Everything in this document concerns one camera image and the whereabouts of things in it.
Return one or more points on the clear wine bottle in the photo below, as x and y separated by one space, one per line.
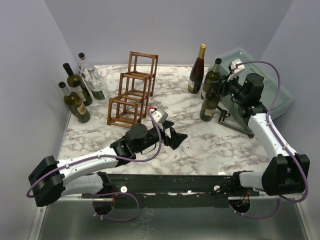
85 67

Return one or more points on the green bottle rack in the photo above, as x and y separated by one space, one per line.
211 76
209 105

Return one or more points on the green bottle white label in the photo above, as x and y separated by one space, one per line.
77 85

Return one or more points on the translucent green plastic toolbox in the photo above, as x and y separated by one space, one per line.
283 100

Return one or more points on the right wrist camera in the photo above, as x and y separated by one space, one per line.
235 68

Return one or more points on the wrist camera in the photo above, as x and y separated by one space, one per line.
235 68
158 114

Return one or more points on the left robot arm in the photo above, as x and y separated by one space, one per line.
48 181

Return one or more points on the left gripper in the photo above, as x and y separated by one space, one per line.
175 139

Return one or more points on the brown wooden wine rack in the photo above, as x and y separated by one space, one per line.
135 88

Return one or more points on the black front mounting rail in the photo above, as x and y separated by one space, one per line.
169 191

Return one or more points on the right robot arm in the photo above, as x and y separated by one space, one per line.
287 170

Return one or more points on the clear bottle dark label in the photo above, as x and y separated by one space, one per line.
97 85

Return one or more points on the dark bottle gold foil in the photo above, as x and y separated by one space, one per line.
197 71

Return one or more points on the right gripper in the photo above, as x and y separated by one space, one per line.
222 86

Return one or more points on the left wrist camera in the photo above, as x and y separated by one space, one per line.
158 114

